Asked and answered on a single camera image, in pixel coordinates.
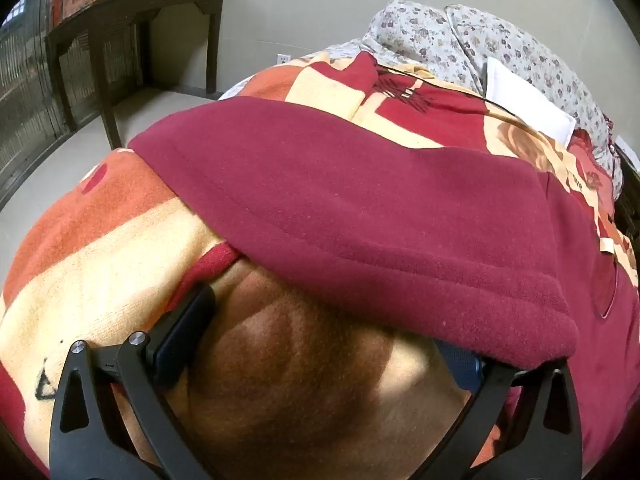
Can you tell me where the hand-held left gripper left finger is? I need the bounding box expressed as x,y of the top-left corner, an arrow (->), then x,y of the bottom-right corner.
48,284 -> 217,480

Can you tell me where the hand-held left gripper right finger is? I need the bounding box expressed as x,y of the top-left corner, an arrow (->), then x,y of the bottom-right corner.
434,342 -> 584,480

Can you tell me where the maroon knit garment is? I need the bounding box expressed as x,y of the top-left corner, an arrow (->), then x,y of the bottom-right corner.
127,94 -> 640,480

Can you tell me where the rose printed blanket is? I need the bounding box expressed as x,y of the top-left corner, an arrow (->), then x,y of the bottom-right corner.
0,52 -> 640,480

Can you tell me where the red pillow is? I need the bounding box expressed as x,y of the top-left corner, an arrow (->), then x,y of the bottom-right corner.
567,127 -> 618,196

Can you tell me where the dark wooden headboard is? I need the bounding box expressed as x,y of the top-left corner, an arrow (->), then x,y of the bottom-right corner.
612,135 -> 640,241

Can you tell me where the white pillow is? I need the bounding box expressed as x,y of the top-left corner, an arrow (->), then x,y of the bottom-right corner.
484,56 -> 578,143

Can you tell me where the dark wooden table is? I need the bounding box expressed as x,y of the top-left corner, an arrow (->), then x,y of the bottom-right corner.
44,0 -> 227,151

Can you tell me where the floral quilt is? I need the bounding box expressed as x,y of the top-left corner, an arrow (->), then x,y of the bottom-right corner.
357,0 -> 623,186

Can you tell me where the thin black cable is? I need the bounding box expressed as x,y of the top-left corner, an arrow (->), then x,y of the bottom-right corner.
372,62 -> 551,136

